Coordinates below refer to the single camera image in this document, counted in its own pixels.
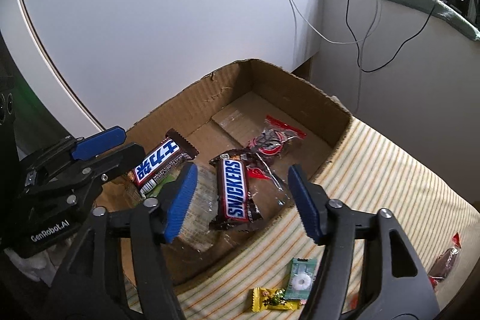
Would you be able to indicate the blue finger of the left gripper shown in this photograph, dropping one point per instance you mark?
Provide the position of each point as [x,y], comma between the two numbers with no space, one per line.
[70,150]
[111,165]

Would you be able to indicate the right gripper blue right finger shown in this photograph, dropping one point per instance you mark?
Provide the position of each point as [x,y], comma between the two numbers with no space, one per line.
[393,285]

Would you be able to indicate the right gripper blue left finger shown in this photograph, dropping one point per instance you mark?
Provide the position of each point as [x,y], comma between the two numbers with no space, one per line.
[90,281]

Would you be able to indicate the teal mint ring packet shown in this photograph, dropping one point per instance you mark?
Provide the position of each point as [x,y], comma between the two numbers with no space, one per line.
[301,279]

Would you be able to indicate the pink candy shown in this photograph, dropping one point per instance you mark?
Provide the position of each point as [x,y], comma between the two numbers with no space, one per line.
[445,262]

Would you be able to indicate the chinese Snickers bar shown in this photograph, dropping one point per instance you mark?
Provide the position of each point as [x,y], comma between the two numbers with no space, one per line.
[157,164]

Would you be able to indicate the green candy packet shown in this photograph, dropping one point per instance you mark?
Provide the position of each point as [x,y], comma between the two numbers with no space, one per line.
[156,190]

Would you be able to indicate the yellow candy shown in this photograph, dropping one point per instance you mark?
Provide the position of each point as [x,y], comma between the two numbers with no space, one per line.
[272,299]

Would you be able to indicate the red dark candy packet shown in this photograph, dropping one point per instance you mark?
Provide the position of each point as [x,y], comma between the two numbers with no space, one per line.
[257,168]

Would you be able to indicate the english Snickers bar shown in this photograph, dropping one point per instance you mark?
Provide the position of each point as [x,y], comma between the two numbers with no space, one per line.
[236,208]

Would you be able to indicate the red dark dried-fruit packet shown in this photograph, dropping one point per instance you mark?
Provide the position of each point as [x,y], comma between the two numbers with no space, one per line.
[275,137]

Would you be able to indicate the brown cardboard box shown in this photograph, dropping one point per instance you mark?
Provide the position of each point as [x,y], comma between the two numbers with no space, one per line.
[225,110]

